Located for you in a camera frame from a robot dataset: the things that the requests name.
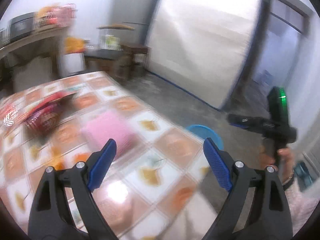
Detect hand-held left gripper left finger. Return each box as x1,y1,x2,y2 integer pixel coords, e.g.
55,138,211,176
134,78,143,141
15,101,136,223
28,138,117,240

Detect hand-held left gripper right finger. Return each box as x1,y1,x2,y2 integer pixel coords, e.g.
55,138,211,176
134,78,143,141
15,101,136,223
203,137,293,240

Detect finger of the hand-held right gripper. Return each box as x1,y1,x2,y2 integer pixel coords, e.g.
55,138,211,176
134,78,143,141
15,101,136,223
226,114,265,133

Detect pink sponge block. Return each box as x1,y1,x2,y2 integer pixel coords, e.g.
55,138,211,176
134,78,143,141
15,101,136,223
81,110,138,159

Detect red can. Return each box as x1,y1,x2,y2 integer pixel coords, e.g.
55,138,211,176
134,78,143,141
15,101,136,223
24,105,60,132

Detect red snack packet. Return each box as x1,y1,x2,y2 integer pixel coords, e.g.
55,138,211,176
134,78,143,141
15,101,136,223
2,91,78,130

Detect person's right forearm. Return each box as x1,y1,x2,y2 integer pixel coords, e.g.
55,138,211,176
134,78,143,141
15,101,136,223
281,172,320,235

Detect person's right hand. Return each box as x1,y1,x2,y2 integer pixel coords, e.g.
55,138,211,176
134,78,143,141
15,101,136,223
277,147,295,183

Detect tile pattern tablecloth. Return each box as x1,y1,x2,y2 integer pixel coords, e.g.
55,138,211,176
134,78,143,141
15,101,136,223
0,70,220,240

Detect blue slipper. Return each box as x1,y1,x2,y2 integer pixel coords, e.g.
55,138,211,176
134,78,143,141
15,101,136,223
295,162,313,190

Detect white mattress with blue trim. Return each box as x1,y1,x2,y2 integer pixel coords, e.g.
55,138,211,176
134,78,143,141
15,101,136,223
146,0,267,109

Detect white cabinet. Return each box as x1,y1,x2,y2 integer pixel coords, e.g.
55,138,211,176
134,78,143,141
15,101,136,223
61,52,85,77

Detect dark wooden side table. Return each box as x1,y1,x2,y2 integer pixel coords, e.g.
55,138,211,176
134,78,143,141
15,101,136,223
84,44,150,80

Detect grey sack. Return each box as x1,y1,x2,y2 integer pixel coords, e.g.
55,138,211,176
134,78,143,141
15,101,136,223
12,55,55,90

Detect yellow plastic bag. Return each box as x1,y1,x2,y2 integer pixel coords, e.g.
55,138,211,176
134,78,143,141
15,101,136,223
64,37,84,54

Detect green white carton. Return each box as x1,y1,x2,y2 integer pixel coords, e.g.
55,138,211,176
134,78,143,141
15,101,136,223
105,35,119,49

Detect light wooden chair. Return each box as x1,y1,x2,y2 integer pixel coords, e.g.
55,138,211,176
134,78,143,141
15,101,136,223
96,24,137,53

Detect grey refrigerator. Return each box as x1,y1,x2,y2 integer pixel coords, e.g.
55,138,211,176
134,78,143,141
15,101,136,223
110,0,164,55

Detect dark microwave oven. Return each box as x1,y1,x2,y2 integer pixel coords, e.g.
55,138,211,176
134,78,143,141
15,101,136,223
9,12,35,42

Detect dark door frame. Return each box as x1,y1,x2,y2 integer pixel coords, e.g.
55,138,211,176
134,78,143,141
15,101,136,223
260,0,316,98

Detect pink wire basket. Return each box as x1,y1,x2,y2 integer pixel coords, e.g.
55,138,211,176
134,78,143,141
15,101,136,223
35,4,77,28

